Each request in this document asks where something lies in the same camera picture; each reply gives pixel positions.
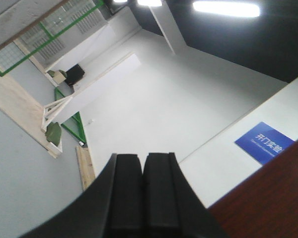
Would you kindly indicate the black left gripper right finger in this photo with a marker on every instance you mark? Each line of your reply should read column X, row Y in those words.
column 172, row 208

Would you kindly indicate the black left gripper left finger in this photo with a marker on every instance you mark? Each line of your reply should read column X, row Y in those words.
column 111, row 207

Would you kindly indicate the brown wooden door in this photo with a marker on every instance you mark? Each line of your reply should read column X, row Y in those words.
column 265, row 205

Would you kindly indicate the blue door sign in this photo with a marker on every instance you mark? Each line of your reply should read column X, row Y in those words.
column 263, row 143

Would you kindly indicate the wooden plank on floor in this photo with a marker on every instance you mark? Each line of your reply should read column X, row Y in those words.
column 85, row 166

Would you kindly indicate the distant green sandbag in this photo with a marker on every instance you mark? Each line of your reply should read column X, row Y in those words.
column 53, row 133

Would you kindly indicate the black monitor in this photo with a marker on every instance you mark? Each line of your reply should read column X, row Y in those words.
column 74, row 75

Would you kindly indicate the distant plywood platform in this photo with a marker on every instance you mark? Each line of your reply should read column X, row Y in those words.
column 26, row 112

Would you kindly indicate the green framed glass window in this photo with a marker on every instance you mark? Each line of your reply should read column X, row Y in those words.
column 44, row 37

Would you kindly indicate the ceiling light panel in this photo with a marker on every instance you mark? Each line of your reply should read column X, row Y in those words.
column 235, row 9

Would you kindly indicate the white wall panel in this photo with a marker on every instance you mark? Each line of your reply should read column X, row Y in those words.
column 62, row 109

